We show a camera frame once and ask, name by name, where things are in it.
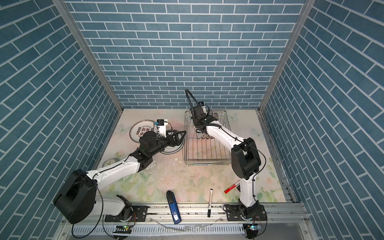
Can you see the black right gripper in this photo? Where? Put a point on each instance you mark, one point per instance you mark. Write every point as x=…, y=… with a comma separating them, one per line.
x=209, y=117

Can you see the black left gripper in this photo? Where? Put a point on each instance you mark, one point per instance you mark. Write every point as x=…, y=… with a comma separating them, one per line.
x=175, y=141

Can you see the white plate red chinese characters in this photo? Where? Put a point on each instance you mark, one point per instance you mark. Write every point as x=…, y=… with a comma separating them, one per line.
x=140, y=128

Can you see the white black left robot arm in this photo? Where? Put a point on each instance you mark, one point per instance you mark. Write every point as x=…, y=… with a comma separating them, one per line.
x=79, y=198

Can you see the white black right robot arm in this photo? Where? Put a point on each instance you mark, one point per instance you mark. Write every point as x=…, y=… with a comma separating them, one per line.
x=245, y=160

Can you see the red white marker pen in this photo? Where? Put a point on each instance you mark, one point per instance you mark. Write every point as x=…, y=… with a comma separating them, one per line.
x=233, y=186

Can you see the blue stapler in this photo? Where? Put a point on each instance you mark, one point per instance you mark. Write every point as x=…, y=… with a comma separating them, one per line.
x=173, y=207

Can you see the black white marker pen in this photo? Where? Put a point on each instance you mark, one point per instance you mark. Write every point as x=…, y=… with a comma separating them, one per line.
x=210, y=203

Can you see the steel wire dish rack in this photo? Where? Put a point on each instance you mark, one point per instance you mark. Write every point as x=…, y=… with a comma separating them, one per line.
x=201, y=149

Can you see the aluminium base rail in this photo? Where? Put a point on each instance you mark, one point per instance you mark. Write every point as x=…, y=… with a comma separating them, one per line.
x=271, y=221

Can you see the aluminium corner post right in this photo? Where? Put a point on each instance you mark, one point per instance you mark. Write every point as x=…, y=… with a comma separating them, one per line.
x=304, y=14

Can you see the aluminium corner post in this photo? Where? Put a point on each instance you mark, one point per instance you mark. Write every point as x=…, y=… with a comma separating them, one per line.
x=304, y=14
x=78, y=36

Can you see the aluminium corner post left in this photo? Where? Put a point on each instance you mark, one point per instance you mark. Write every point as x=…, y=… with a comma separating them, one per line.
x=78, y=36

